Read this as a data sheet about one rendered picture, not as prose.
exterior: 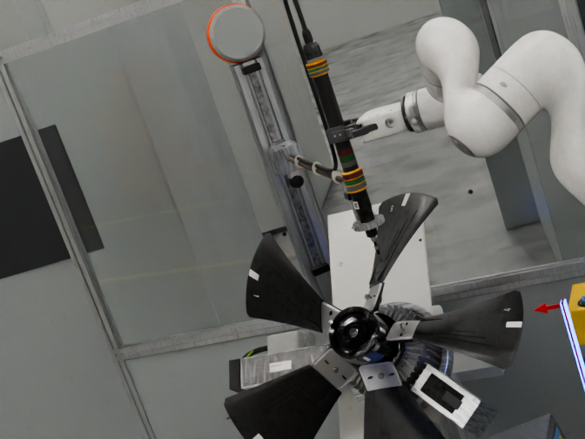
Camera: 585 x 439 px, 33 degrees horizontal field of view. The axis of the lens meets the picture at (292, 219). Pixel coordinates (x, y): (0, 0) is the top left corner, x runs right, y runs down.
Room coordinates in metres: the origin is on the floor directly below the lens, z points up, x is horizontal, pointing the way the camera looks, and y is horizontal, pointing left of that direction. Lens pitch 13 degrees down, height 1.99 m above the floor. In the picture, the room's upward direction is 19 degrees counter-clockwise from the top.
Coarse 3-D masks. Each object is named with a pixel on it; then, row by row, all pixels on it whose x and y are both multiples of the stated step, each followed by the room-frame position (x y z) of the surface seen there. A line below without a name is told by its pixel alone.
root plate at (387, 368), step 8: (360, 368) 2.00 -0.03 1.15; (368, 368) 2.00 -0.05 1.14; (376, 368) 2.01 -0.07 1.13; (384, 368) 2.02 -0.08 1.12; (392, 368) 2.02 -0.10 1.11; (368, 376) 1.99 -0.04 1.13; (376, 376) 1.99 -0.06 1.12; (384, 376) 2.00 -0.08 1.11; (392, 376) 2.01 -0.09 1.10; (368, 384) 1.97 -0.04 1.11; (376, 384) 1.98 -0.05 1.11; (384, 384) 1.98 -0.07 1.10; (392, 384) 1.99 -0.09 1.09; (400, 384) 2.00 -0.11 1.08
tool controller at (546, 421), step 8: (544, 416) 1.34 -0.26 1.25; (552, 416) 1.33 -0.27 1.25; (528, 424) 1.34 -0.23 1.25; (536, 424) 1.33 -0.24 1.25; (544, 424) 1.32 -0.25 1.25; (552, 424) 1.32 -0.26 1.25; (504, 432) 1.37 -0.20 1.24; (512, 432) 1.35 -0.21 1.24; (520, 432) 1.34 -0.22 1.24; (528, 432) 1.32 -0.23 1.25; (536, 432) 1.31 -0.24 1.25; (544, 432) 1.29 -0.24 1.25; (552, 432) 1.30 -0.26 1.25; (560, 432) 1.32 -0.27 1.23
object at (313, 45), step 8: (304, 32) 2.02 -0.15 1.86; (304, 40) 2.02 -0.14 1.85; (312, 40) 2.02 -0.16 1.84; (304, 48) 2.02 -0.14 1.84; (312, 48) 2.01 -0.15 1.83; (312, 56) 2.01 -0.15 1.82; (360, 192) 2.01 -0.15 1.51; (360, 200) 2.01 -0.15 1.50; (368, 200) 2.01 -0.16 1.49; (360, 208) 2.01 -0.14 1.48; (368, 208) 2.01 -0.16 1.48; (360, 216) 2.01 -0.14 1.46; (368, 216) 2.01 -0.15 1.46; (368, 232) 2.01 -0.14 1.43; (376, 232) 2.02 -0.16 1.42
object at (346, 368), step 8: (328, 352) 2.06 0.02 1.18; (320, 360) 2.06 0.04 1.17; (328, 360) 2.06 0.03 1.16; (336, 360) 2.06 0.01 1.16; (344, 360) 2.06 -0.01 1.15; (320, 368) 2.06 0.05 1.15; (328, 368) 2.06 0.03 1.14; (344, 368) 2.06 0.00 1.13; (352, 368) 2.06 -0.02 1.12; (328, 376) 2.06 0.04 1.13; (336, 376) 2.06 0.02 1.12; (352, 376) 2.06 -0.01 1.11; (336, 384) 2.06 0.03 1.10; (344, 384) 2.06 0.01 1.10
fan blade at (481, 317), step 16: (480, 304) 2.02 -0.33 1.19; (496, 304) 1.99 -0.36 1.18; (512, 304) 1.97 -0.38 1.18; (432, 320) 2.02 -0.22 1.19; (448, 320) 2.00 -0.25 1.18; (464, 320) 1.98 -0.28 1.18; (480, 320) 1.96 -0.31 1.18; (496, 320) 1.94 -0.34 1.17; (512, 320) 1.93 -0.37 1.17; (416, 336) 1.97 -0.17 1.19; (432, 336) 1.95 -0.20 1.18; (448, 336) 1.94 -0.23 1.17; (464, 336) 1.92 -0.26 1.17; (480, 336) 1.91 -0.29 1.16; (496, 336) 1.89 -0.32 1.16; (512, 336) 1.88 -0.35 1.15; (464, 352) 1.88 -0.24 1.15; (480, 352) 1.87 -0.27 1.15; (496, 352) 1.86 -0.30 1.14; (512, 352) 1.85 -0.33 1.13
